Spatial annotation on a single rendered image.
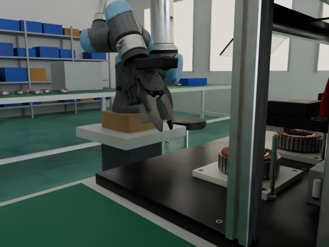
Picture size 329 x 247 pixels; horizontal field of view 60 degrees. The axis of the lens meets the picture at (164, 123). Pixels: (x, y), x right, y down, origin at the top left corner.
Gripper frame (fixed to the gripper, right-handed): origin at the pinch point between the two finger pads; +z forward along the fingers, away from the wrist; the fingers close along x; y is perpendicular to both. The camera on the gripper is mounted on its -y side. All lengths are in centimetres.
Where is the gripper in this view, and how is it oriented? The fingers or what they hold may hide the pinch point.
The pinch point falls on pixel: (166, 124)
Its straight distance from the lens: 68.7
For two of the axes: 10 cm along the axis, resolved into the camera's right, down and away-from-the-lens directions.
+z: 3.5, 9.2, -2.0
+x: -7.2, 1.2, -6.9
